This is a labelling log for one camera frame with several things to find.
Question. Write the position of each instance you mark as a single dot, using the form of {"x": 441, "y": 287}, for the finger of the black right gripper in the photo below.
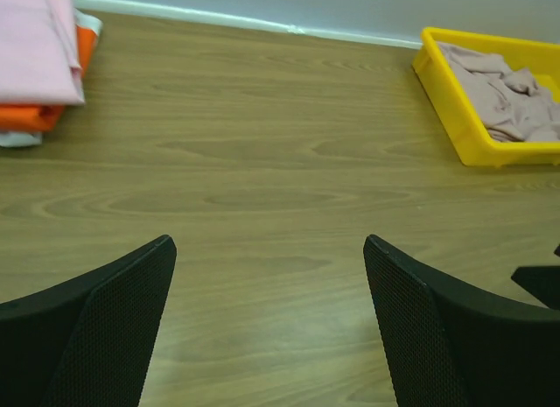
{"x": 542, "y": 282}

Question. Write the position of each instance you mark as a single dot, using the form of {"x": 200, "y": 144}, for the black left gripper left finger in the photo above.
{"x": 89, "y": 340}

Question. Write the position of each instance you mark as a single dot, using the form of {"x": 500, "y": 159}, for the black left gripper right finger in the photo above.
{"x": 449, "y": 343}

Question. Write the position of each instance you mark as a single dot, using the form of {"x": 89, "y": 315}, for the yellow plastic bin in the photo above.
{"x": 462, "y": 125}

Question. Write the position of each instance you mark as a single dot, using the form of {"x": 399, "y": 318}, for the crumpled mauve t shirt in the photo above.
{"x": 512, "y": 105}

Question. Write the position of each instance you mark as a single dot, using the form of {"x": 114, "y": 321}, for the pink t shirt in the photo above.
{"x": 39, "y": 53}

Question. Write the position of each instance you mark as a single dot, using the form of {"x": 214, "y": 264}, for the folded orange t shirt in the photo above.
{"x": 43, "y": 118}

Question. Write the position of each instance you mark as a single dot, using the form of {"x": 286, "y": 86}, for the folded white t shirt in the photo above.
{"x": 13, "y": 139}

